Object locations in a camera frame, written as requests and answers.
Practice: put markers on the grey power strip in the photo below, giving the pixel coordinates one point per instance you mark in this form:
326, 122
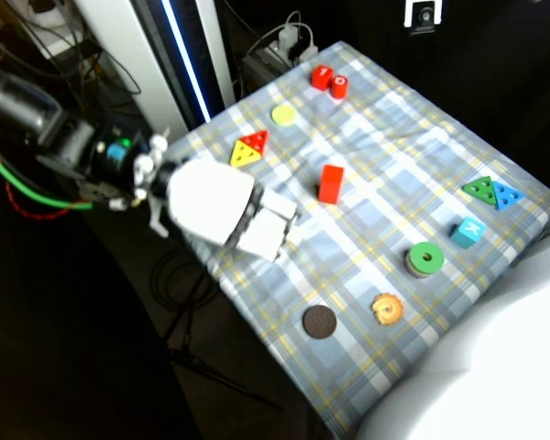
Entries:
266, 64

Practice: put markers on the tan flower-shaped toy biscuit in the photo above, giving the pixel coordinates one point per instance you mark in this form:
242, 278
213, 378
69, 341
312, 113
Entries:
387, 311

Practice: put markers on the red number 1 cube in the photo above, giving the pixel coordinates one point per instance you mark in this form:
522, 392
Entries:
322, 78

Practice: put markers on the yellow triangle block with holes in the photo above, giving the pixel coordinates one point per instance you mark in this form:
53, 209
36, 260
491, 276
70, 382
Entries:
245, 155

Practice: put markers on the red letter Q cylinder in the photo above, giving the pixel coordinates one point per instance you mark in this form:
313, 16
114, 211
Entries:
339, 87

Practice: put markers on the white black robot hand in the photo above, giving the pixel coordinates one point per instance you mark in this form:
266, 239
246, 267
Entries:
211, 201

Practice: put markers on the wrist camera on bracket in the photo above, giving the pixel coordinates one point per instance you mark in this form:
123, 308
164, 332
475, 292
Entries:
422, 16

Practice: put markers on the white robot body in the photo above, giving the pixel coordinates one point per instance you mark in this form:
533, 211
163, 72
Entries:
486, 366

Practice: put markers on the red triangle block with holes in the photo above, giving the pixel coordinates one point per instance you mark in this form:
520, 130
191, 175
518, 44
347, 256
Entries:
259, 139

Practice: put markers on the blue plaid tablecloth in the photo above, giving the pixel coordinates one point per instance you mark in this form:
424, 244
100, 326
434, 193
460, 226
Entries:
394, 151

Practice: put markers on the green triangle block with holes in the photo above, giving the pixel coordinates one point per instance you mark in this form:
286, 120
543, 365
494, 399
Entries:
481, 189

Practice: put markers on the white column with light strip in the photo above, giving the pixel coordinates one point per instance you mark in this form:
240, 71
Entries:
119, 46

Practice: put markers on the red rectangular wooden block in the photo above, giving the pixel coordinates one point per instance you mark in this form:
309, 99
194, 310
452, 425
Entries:
331, 183

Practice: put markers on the teal letter K cube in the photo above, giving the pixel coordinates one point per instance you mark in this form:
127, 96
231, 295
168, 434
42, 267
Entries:
466, 231

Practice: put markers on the dark brown round toy cookie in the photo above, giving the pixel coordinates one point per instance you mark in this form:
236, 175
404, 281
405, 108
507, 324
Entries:
319, 322

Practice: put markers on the lime green round toy cookie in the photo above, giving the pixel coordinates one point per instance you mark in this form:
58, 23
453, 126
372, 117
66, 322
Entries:
282, 114

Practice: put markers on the white plug adapter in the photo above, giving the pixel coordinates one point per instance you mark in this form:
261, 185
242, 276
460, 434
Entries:
288, 36

